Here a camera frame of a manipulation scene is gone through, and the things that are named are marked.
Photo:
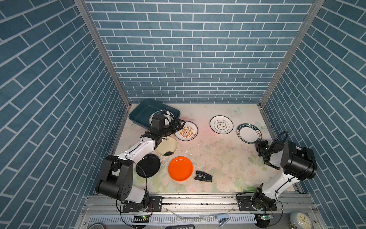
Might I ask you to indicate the black plate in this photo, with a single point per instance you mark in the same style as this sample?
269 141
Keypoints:
148 166

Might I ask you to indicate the aluminium front rail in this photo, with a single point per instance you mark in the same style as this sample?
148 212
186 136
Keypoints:
202 211

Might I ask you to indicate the white plate cloud emblem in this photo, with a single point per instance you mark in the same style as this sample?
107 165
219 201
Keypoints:
221 124

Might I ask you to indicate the white wall clock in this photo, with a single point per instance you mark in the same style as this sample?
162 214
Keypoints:
300 220

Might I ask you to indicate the white plate orange sunburst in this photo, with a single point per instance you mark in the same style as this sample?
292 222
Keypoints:
189 132

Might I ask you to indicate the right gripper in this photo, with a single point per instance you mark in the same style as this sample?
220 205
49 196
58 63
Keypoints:
260 144

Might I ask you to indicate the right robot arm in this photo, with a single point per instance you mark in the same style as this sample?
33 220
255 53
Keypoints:
294 164

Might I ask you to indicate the white plate lettered green rim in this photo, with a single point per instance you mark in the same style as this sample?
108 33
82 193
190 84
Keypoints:
248 133

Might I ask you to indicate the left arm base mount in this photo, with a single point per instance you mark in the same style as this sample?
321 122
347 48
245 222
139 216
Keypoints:
154 203

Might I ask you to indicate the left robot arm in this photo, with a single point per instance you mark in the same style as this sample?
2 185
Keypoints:
116 174

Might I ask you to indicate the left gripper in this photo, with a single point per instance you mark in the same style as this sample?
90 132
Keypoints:
178 127

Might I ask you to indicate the cream yellow plate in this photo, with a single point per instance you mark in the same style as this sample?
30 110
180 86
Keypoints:
167 147

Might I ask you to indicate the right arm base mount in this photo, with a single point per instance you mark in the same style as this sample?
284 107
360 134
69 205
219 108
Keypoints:
251 203

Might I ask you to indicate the teal plastic bin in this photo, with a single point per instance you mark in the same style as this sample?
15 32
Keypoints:
142 113

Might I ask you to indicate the black stapler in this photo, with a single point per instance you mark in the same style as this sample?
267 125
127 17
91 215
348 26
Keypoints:
202 176

